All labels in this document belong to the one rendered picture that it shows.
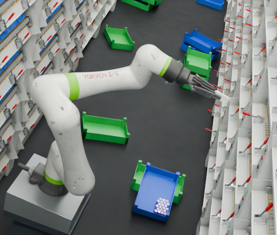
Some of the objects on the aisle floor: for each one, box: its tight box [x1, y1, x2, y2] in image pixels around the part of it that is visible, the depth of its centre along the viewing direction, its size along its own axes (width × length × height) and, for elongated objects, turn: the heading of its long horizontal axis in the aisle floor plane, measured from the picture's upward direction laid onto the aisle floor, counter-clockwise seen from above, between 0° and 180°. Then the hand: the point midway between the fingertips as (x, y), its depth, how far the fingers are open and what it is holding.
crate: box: [132, 162, 180, 222], centre depth 330 cm, size 30×20×8 cm
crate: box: [81, 111, 130, 145], centre depth 380 cm, size 30×20×8 cm
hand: (220, 97), depth 242 cm, fingers closed
